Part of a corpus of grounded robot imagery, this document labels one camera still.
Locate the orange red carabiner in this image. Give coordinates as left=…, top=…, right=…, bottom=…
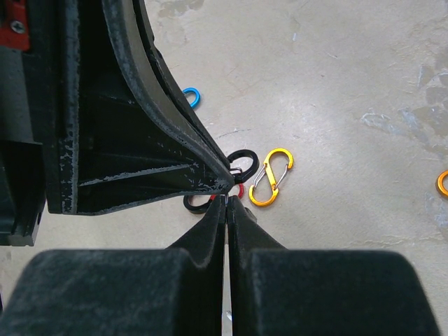
left=435, top=170, right=448, bottom=199

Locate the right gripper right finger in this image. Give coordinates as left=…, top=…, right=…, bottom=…
left=226, top=195, right=442, bottom=336

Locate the key with black tag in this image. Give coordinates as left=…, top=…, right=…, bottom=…
left=226, top=197, right=256, bottom=329

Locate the black carabiner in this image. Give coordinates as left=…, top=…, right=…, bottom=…
left=183, top=149, right=259, bottom=215

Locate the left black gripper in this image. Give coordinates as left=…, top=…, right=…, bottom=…
left=1, top=1, right=81, bottom=246

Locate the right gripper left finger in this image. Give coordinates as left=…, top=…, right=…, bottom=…
left=1, top=197, right=226, bottom=335

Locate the teal carabiner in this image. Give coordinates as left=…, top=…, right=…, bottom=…
left=183, top=87, right=201, bottom=109

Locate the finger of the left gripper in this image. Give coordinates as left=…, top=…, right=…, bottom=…
left=47, top=1, right=234, bottom=216

